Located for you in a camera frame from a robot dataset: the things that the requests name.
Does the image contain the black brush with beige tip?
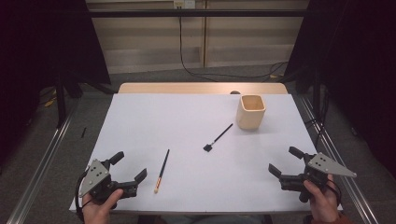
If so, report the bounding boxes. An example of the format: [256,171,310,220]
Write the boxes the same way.
[153,148,171,194]

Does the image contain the black wall cable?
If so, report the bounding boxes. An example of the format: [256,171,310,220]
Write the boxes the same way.
[177,6,289,82]

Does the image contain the right hand-held gripper cable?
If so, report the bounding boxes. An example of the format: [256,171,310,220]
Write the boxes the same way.
[325,178,343,206]

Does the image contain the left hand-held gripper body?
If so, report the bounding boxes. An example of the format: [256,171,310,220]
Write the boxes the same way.
[78,159,138,206]

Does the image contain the metal floor rail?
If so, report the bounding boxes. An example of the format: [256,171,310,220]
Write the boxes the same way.
[297,94,379,224]
[6,102,78,224]

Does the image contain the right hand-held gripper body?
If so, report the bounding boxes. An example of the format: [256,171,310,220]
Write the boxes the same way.
[278,151,358,203]

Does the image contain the left hand-held gripper cable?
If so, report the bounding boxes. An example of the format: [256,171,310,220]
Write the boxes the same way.
[74,169,94,223]

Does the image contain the black curtain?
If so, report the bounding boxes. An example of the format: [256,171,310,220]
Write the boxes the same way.
[0,0,111,162]
[284,0,396,178]

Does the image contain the hand-held gripper cable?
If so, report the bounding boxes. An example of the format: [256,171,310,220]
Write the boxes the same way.
[74,169,94,223]
[325,178,343,206]

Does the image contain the white wall socket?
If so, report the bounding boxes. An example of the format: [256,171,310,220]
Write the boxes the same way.
[173,0,196,9]

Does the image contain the beige square cup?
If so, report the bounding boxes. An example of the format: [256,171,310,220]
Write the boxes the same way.
[235,94,267,131]

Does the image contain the small black square-head brush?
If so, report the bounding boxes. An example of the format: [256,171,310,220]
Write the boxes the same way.
[203,122,234,153]

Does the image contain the white table cover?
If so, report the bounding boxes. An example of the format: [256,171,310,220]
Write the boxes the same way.
[68,92,344,216]

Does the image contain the black stand post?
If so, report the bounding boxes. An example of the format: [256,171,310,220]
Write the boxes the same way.
[54,71,68,129]
[312,68,321,120]

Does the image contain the person's left hand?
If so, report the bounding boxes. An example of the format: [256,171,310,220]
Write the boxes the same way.
[81,189,124,224]

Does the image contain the person's right hand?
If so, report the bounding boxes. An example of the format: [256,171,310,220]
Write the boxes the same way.
[303,174,342,223]

